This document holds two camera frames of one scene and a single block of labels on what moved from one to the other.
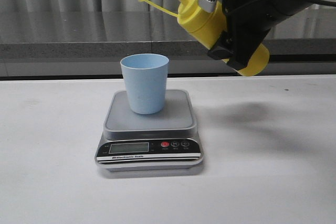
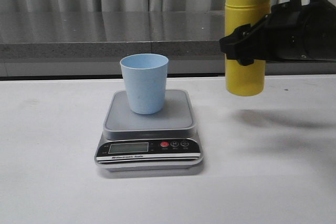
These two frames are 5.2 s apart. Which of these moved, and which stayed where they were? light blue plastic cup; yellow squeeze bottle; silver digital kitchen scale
Moved: yellow squeeze bottle
Stayed: light blue plastic cup; silver digital kitchen scale
